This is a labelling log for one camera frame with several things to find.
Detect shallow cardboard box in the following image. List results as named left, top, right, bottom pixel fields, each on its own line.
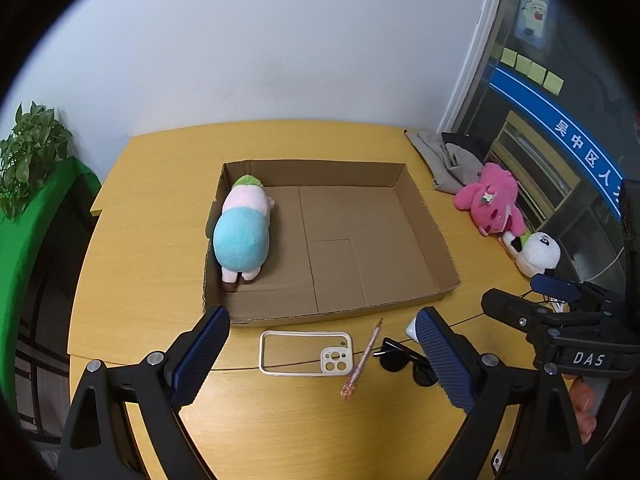
left=201, top=159, right=462, bottom=328

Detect white door frame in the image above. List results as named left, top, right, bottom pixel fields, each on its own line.
left=439, top=0, right=507, bottom=134

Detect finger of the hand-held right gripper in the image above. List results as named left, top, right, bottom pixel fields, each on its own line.
left=481, top=288, right=568, bottom=335
left=530, top=273, right=626, bottom=318

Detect grey cloth bag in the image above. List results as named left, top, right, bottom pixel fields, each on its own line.
left=404, top=129, right=484, bottom=194

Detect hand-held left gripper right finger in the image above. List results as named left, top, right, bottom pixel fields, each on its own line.
left=414, top=306, right=587, bottom=480

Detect white phone case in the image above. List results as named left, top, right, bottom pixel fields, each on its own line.
left=258, top=330, right=353, bottom=377

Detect black sunglasses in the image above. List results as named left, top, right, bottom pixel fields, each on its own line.
left=373, top=337, right=441, bottom=388

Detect cartoon wall poster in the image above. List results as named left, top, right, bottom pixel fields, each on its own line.
left=515, top=0, right=552, bottom=49

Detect black cloth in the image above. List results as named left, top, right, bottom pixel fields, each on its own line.
left=441, top=131, right=495, bottom=162

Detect pig plush with blue pants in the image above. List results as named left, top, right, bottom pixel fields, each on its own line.
left=207, top=174, right=277, bottom=293

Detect green potted plant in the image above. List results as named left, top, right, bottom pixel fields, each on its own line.
left=0, top=101, right=75, bottom=221

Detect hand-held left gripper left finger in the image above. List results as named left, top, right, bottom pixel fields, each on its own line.
left=59, top=305, right=231, bottom=480

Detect pink bear plush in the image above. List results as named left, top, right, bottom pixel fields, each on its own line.
left=453, top=162, right=527, bottom=238

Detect panda plush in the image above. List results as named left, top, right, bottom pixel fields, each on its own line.
left=501, top=231, right=562, bottom=279

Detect person's right hand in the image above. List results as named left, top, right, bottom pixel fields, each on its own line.
left=569, top=376, right=599, bottom=447

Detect pink glitter pen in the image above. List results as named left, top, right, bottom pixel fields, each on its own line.
left=341, top=318, right=384, bottom=402

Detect blue banner strip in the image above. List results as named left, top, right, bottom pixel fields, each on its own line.
left=489, top=62, right=632, bottom=221

